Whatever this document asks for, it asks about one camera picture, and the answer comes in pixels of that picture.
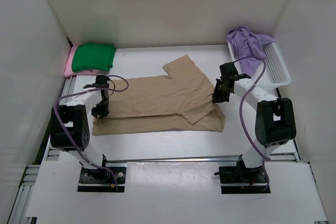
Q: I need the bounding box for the beige t shirt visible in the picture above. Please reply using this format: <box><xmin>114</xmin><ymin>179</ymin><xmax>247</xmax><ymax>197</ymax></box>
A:
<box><xmin>92</xmin><ymin>55</ymin><xmax>225</xmax><ymax>136</ymax></box>

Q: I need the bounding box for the green t shirt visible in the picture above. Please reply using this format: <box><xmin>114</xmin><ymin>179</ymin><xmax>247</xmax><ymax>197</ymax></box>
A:
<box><xmin>71</xmin><ymin>42</ymin><xmax>116</xmax><ymax>72</ymax></box>

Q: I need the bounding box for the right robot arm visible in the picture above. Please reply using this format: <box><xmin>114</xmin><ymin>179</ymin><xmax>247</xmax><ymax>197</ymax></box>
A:
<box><xmin>212</xmin><ymin>78</ymin><xmax>296</xmax><ymax>182</ymax></box>

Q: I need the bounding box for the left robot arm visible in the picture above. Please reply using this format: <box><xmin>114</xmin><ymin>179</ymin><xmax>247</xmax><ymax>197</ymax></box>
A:
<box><xmin>50</xmin><ymin>88</ymin><xmax>110</xmax><ymax>182</ymax></box>

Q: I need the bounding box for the purple t shirt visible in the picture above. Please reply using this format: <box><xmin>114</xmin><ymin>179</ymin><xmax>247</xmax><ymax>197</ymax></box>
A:
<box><xmin>226</xmin><ymin>26</ymin><xmax>274</xmax><ymax>77</ymax></box>

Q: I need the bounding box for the folded pink t shirt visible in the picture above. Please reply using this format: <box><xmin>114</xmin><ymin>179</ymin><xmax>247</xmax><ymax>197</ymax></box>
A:
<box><xmin>64</xmin><ymin>46</ymin><xmax>100</xmax><ymax>78</ymax></box>

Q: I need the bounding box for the white plastic basket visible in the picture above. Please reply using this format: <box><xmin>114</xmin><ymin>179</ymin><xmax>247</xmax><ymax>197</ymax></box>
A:
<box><xmin>227</xmin><ymin>39</ymin><xmax>292</xmax><ymax>87</ymax></box>

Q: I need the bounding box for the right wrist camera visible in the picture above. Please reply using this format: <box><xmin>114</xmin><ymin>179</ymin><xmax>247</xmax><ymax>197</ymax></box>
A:
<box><xmin>219</xmin><ymin>62</ymin><xmax>251</xmax><ymax>81</ymax></box>

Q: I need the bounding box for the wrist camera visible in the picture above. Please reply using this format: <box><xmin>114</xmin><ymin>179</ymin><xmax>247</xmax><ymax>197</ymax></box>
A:
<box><xmin>219</xmin><ymin>62</ymin><xmax>251</xmax><ymax>81</ymax></box>
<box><xmin>83</xmin><ymin>75</ymin><xmax>110</xmax><ymax>89</ymax></box>

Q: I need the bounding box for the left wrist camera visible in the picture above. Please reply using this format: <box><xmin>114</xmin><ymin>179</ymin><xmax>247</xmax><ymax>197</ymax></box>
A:
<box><xmin>83</xmin><ymin>75</ymin><xmax>110</xmax><ymax>89</ymax></box>

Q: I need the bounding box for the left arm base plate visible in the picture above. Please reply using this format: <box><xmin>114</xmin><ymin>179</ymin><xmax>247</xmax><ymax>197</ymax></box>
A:
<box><xmin>77</xmin><ymin>166</ymin><xmax>127</xmax><ymax>193</ymax></box>

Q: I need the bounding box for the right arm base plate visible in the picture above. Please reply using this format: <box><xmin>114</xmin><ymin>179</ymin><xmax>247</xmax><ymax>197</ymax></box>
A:
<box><xmin>214</xmin><ymin>166</ymin><xmax>271</xmax><ymax>195</ymax></box>

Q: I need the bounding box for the aluminium frame rail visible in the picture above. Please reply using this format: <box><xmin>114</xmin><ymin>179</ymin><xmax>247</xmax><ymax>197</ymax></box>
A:
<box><xmin>7</xmin><ymin>68</ymin><xmax>77</xmax><ymax>224</ymax></box>

